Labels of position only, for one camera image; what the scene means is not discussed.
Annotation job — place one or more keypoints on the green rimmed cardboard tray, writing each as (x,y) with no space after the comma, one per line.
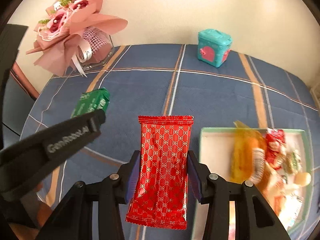
(216,150)

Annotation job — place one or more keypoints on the green snack packet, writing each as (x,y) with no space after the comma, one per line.
(91,101)

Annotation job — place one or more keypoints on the teal toy box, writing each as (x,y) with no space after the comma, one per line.
(213,47)

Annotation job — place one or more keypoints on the red candy packet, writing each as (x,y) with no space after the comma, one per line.
(276,147)

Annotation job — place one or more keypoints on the pink flower bouquet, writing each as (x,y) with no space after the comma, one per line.
(61,38)

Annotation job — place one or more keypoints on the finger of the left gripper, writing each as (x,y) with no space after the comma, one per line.
(25,164)

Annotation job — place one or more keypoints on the red patterned snack packet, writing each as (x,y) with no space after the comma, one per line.
(160,198)

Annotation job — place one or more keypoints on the glass vase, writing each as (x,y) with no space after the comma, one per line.
(101,56)

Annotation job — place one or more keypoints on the cream orange snack packet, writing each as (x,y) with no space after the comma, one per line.
(272,187)

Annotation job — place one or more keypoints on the yellow jelly cup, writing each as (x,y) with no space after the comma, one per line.
(302,179)

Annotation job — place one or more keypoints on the green clear cookie packet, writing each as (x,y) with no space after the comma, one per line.
(293,162)

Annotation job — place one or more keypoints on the blue plaid tablecloth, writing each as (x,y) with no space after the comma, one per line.
(168,79)

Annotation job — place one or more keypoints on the dark chair with pink trim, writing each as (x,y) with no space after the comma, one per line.
(19,98)

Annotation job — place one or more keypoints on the cream wooden shelf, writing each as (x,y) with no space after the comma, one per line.
(315,92)

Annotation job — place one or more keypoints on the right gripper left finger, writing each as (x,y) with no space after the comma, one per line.
(72,218)

